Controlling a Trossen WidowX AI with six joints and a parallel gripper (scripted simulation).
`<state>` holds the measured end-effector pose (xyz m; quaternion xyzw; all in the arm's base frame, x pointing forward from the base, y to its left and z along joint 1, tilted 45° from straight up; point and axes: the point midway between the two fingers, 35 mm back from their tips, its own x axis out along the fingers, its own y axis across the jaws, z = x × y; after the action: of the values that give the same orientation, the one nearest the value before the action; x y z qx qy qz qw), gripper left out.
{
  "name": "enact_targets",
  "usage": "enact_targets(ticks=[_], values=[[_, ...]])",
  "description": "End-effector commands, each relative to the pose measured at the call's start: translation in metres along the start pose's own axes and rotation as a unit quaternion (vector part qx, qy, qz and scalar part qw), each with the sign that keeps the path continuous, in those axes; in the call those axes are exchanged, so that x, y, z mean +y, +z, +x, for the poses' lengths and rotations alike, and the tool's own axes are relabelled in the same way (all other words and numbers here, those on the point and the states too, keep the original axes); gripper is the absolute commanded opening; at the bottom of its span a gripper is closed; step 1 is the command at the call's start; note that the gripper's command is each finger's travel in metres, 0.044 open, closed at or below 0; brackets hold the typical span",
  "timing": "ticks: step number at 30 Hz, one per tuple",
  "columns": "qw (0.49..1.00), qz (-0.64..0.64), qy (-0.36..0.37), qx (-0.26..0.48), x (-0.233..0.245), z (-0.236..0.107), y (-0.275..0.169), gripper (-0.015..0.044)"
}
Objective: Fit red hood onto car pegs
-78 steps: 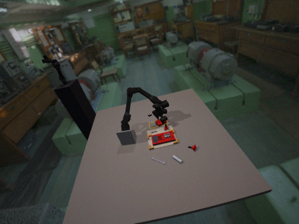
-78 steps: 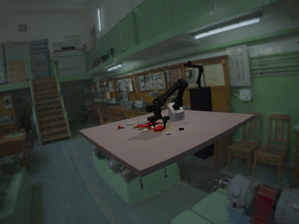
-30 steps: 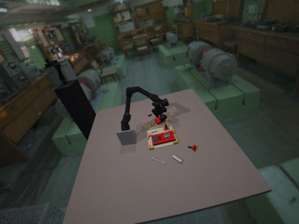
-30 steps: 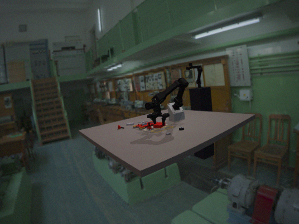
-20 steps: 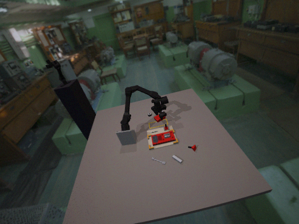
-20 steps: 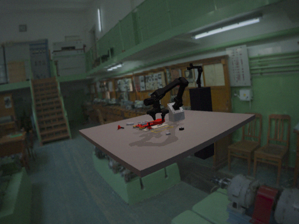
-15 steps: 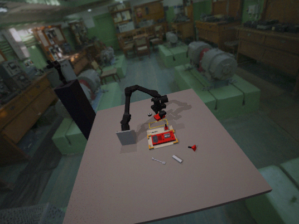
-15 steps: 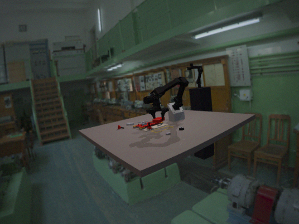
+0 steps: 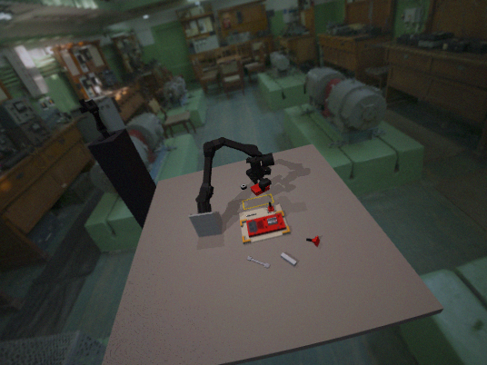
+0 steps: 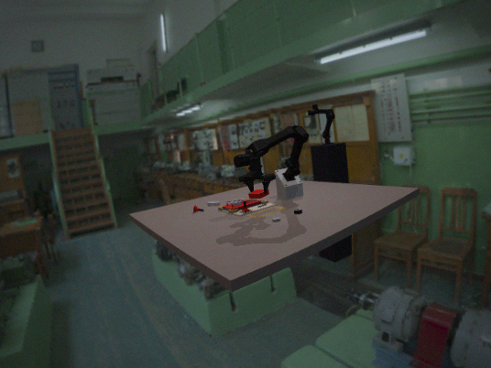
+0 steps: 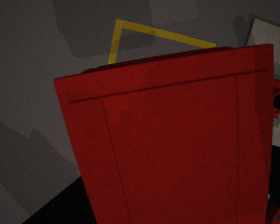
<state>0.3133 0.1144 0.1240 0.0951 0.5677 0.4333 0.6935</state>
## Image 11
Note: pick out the yellow rectangular frame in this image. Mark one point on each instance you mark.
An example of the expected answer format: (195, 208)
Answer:
(154, 32)

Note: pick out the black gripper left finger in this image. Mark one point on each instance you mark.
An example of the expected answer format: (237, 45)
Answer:
(70, 206)

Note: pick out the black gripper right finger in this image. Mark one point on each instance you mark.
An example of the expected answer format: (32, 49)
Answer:
(274, 186)

